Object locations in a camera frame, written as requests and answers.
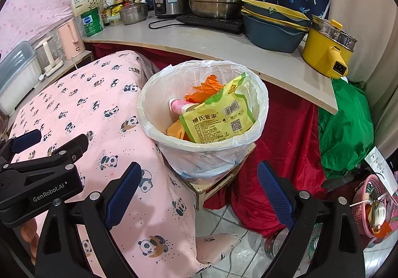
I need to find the person's left hand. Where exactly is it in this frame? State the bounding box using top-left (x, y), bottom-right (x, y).
top-left (19, 221), bottom-right (40, 266)

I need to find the green plastic bag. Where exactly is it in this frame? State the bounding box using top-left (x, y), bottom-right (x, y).
top-left (318, 77), bottom-right (374, 181)

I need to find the white plastic-lined bin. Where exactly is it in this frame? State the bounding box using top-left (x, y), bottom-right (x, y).
top-left (137, 60), bottom-right (269, 179)

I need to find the pink plastic basket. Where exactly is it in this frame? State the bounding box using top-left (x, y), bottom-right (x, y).
top-left (351, 174), bottom-right (391, 239)

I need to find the small wooden stool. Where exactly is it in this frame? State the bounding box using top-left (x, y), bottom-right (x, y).
top-left (177, 141), bottom-right (257, 211)

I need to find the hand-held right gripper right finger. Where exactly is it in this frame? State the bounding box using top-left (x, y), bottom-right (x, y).
top-left (257, 160), bottom-right (364, 278)

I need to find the dark sauce bottle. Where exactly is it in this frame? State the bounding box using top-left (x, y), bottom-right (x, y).
top-left (101, 1), bottom-right (111, 27)

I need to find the yellow-green snack bag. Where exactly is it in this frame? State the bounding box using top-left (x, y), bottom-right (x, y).
top-left (180, 72), bottom-right (260, 144)

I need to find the green tin can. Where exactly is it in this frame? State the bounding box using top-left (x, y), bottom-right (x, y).
top-left (81, 6), bottom-right (104, 38)

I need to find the pink electric kettle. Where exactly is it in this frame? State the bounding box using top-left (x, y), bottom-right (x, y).
top-left (57, 19), bottom-right (87, 61)

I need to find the glass kettle white base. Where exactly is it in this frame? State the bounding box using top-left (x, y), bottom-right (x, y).
top-left (34, 36), bottom-right (64, 77)

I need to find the black power cable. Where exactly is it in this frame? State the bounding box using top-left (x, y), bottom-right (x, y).
top-left (148, 18), bottom-right (187, 30)

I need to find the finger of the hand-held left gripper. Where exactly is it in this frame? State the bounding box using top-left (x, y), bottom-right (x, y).
top-left (6, 133), bottom-right (94, 174)
top-left (0, 129), bottom-right (42, 170)

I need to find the orange snack wrapper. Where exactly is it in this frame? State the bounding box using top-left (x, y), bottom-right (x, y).
top-left (183, 74), bottom-right (225, 104)

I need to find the yellow electric pot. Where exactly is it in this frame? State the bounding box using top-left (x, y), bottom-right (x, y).
top-left (302, 15), bottom-right (358, 80)

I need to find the small steel lidded pot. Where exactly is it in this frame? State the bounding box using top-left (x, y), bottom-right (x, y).
top-left (119, 1), bottom-right (149, 25)

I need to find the blue yellow-rimmed basin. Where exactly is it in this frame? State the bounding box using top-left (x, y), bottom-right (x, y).
top-left (241, 9), bottom-right (310, 33)
top-left (242, 0), bottom-right (312, 28)
top-left (243, 15), bottom-right (309, 54)

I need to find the dark red cloth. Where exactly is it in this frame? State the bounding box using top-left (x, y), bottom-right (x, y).
top-left (84, 42), bottom-right (328, 236)

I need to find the white card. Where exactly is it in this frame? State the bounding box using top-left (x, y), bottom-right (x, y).
top-left (364, 147), bottom-right (390, 193)

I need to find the beige curtain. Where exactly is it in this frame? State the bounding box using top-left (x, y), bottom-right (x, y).
top-left (320, 0), bottom-right (398, 154)

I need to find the pink panda print tablecloth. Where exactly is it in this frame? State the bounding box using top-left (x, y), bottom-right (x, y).
top-left (9, 50), bottom-right (243, 278)

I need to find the black induction cooker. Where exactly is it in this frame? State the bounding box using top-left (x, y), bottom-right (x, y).
top-left (177, 14), bottom-right (245, 34)

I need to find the orange ridged wafer sheet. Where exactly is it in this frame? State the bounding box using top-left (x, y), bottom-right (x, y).
top-left (166, 119), bottom-right (189, 141)

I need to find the pink white small bottle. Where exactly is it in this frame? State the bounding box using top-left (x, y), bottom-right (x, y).
top-left (168, 98), bottom-right (199, 115)

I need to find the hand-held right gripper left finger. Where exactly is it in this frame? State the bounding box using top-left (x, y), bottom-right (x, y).
top-left (34, 161), bottom-right (143, 278)

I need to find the white dish box clear lid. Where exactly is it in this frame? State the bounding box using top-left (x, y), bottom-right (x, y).
top-left (0, 41), bottom-right (42, 114)

